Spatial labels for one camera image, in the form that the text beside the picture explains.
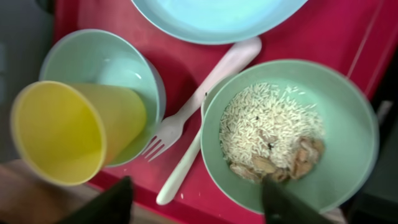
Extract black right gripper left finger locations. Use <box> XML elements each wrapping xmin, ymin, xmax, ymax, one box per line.
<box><xmin>57</xmin><ymin>177</ymin><xmax>133</xmax><ymax>224</ymax></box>

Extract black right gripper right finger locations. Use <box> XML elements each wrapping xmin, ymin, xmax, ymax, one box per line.
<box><xmin>262</xmin><ymin>177</ymin><xmax>332</xmax><ymax>224</ymax></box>

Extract green bowl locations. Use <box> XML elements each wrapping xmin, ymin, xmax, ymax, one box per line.
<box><xmin>200</xmin><ymin>60</ymin><xmax>379</xmax><ymax>213</ymax></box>

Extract yellow plastic cup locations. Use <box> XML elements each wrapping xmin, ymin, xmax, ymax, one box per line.
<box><xmin>11</xmin><ymin>81</ymin><xmax>147</xmax><ymax>185</ymax></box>

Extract white rice pile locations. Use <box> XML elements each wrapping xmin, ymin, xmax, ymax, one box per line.
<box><xmin>219</xmin><ymin>83</ymin><xmax>325</xmax><ymax>168</ymax></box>

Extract light blue small bowl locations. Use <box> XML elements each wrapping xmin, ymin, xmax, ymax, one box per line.
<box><xmin>39</xmin><ymin>29</ymin><xmax>166</xmax><ymax>167</ymax></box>

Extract peanut shells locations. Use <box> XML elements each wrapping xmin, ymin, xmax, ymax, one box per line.
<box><xmin>229</xmin><ymin>136</ymin><xmax>326</xmax><ymax>184</ymax></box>

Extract white plastic spoon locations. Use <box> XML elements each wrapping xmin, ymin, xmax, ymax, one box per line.
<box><xmin>155</xmin><ymin>93</ymin><xmax>207</xmax><ymax>206</ymax></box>

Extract white plastic fork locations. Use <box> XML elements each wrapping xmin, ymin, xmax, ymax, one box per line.
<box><xmin>144</xmin><ymin>37</ymin><xmax>262</xmax><ymax>161</ymax></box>

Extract light blue plate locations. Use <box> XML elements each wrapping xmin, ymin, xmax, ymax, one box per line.
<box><xmin>132</xmin><ymin>0</ymin><xmax>307</xmax><ymax>45</ymax></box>

